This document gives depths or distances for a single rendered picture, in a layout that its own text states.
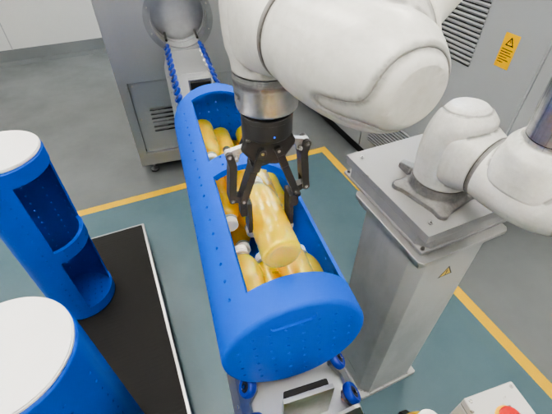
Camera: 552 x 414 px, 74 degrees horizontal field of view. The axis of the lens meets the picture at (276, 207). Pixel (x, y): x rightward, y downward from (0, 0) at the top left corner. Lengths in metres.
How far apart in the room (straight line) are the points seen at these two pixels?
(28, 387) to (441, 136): 1.02
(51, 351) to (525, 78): 1.97
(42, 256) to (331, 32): 1.55
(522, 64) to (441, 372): 1.44
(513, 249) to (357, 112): 2.47
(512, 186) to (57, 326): 1.01
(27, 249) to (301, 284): 1.26
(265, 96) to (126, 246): 1.90
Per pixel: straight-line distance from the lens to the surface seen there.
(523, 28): 2.02
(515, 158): 0.88
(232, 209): 0.93
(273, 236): 0.61
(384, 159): 1.22
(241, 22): 0.43
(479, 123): 0.97
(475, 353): 2.18
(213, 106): 1.32
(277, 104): 0.48
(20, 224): 1.61
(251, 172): 0.57
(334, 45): 0.31
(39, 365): 0.92
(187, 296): 2.16
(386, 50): 0.30
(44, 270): 1.79
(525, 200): 0.91
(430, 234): 1.01
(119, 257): 2.25
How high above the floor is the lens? 1.76
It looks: 43 degrees down
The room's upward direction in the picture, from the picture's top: straight up
